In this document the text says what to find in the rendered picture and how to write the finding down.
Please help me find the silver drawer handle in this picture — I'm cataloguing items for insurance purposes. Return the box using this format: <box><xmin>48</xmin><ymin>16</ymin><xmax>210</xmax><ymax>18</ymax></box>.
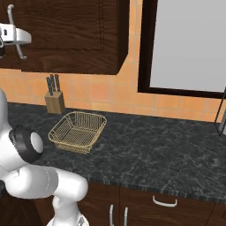
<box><xmin>152</xmin><ymin>195</ymin><xmax>178</xmax><ymax>208</ymax></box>

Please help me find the wooden knife block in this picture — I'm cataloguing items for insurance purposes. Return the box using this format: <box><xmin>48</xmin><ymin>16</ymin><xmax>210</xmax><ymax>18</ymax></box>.
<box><xmin>44</xmin><ymin>90</ymin><xmax>66</xmax><ymax>115</ymax></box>

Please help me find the dark wood wall cabinet door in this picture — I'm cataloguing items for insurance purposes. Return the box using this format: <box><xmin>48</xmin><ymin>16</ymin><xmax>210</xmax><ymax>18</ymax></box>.
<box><xmin>0</xmin><ymin>0</ymin><xmax>120</xmax><ymax>76</ymax></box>

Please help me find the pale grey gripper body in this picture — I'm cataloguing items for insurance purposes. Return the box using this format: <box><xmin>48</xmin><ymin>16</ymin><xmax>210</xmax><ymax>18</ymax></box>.
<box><xmin>11</xmin><ymin>26</ymin><xmax>33</xmax><ymax>45</ymax></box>

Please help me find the silver wall cabinet door handle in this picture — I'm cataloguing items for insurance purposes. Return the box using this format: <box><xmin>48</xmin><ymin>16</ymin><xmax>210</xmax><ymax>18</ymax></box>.
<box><xmin>6</xmin><ymin>4</ymin><xmax>28</xmax><ymax>61</ymax></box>

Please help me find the dark wood wall cabinet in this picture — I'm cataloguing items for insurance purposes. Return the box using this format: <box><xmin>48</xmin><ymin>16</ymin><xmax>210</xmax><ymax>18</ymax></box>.
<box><xmin>0</xmin><ymin>0</ymin><xmax>131</xmax><ymax>76</ymax></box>

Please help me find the gold wire basket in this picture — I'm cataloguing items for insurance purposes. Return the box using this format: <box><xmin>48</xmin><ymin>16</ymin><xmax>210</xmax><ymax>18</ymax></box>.
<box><xmin>48</xmin><ymin>110</ymin><xmax>108</xmax><ymax>155</ymax></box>

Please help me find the dark wood drawer front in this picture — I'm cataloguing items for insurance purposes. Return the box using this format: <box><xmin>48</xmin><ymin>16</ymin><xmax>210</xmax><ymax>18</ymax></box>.
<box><xmin>118</xmin><ymin>186</ymin><xmax>219</xmax><ymax>226</ymax></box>

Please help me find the silver base cabinet door handle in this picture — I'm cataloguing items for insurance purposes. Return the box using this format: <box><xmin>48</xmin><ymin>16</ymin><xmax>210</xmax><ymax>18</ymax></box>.
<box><xmin>123</xmin><ymin>207</ymin><xmax>129</xmax><ymax>226</ymax></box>
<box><xmin>109</xmin><ymin>204</ymin><xmax>115</xmax><ymax>226</ymax></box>

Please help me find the black handled knife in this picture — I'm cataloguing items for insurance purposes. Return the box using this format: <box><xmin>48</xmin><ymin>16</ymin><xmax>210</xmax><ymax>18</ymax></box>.
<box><xmin>49</xmin><ymin>73</ymin><xmax>57</xmax><ymax>93</ymax></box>
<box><xmin>45</xmin><ymin>76</ymin><xmax>54</xmax><ymax>97</ymax></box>
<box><xmin>54</xmin><ymin>73</ymin><xmax>62</xmax><ymax>93</ymax></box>

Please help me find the dark wood base cabinet door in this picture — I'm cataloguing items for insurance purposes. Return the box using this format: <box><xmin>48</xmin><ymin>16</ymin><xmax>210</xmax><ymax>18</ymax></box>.
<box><xmin>77</xmin><ymin>180</ymin><xmax>121</xmax><ymax>226</ymax></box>

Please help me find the black wire stand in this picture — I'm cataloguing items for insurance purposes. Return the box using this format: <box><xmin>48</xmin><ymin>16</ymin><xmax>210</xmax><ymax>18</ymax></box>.
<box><xmin>214</xmin><ymin>87</ymin><xmax>226</xmax><ymax>138</ymax></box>

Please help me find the dark framed window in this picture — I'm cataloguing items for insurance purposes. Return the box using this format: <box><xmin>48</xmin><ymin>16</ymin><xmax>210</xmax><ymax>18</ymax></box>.
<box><xmin>137</xmin><ymin>0</ymin><xmax>226</xmax><ymax>100</ymax></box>

